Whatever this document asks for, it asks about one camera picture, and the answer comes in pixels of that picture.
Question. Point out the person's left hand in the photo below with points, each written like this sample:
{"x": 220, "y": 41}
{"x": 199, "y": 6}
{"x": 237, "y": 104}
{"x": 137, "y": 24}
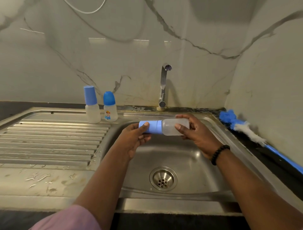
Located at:
{"x": 130, "y": 140}

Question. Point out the person's right hand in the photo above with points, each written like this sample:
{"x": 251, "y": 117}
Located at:
{"x": 199, "y": 135}

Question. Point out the blue cylindrical bottle cap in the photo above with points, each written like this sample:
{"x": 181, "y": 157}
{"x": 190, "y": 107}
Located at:
{"x": 151, "y": 126}

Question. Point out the translucent bottle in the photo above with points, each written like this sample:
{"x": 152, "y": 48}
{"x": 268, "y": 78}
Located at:
{"x": 173, "y": 127}
{"x": 91, "y": 106}

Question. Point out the blue and white bottle brush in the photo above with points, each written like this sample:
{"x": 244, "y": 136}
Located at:
{"x": 228, "y": 117}

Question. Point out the cartoon print baby bottle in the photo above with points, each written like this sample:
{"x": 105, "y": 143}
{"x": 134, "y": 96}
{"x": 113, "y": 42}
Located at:
{"x": 110, "y": 111}

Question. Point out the translucent bottle front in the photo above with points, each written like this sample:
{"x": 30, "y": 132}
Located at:
{"x": 91, "y": 106}

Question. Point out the person's right forearm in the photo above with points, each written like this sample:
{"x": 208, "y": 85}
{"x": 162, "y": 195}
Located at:
{"x": 255, "y": 192}

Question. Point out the person's left forearm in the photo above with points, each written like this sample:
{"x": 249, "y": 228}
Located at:
{"x": 106, "y": 187}

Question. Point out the metal sink drain strainer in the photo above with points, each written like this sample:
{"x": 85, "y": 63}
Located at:
{"x": 163, "y": 178}

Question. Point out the chrome sink faucet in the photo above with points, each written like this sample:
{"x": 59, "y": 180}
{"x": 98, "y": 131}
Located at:
{"x": 163, "y": 85}

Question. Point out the stainless steel sink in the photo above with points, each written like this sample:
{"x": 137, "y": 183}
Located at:
{"x": 42, "y": 142}

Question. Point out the pink shirt sleeve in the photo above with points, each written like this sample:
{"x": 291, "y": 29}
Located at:
{"x": 68, "y": 219}

